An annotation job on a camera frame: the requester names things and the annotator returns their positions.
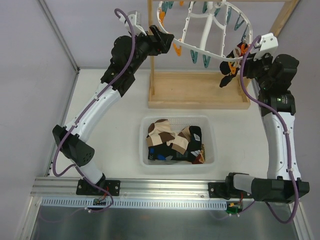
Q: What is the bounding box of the white plastic sock hanger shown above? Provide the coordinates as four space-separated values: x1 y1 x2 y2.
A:
172 0 253 61

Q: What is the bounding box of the beige brown patterned sock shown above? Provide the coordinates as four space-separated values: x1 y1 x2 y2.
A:
146 119 191 155

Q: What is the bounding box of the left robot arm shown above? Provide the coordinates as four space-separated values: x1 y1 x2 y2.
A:
52 25 175 195

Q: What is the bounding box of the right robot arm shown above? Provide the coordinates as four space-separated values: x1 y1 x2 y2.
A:
224 53 310 204

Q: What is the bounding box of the wooden hanger stand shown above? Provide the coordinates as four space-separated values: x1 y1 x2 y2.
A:
147 0 301 111

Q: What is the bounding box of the orange clothespin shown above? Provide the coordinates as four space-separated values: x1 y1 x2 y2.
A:
172 43 182 57
228 43 250 75

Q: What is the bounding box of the teal clothespin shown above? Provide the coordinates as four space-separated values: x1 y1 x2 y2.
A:
202 54 211 68
190 50 198 64

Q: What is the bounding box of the white plastic laundry basket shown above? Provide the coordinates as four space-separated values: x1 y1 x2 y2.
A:
139 115 218 175

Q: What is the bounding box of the black sock with label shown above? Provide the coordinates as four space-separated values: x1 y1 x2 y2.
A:
173 126 205 164

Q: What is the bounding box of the black blue patterned sock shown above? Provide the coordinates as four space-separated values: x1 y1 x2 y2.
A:
148 143 175 161

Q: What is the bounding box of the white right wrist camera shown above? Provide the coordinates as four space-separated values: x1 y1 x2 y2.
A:
254 32 278 60

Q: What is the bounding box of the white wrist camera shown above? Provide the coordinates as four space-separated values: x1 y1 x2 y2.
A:
254 32 278 60
123 10 147 36

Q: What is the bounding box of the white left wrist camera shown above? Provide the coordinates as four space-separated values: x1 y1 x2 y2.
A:
123 10 147 36

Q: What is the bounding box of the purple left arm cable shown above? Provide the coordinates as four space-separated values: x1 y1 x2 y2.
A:
51 8 137 178

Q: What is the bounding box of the aluminium mounting rail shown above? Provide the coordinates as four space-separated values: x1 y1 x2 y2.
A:
30 177 224 200

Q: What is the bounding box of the white slotted cable duct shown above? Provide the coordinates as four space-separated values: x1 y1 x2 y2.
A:
41 197 227 211

